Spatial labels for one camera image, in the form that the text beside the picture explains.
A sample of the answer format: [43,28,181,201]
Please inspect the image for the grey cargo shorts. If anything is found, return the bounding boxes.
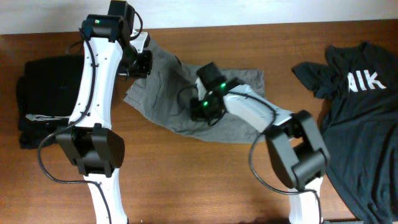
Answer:
[124,39,258,144]

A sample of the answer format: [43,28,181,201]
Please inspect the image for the dark teal printed t-shirt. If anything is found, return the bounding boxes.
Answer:
[292,42,397,223]

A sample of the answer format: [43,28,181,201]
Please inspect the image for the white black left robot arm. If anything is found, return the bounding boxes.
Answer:
[55,1,152,223]

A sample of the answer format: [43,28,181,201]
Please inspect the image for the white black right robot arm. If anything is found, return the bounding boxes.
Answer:
[190,62,331,223]

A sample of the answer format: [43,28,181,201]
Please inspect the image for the folded black garment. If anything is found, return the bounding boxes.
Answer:
[16,55,84,149]

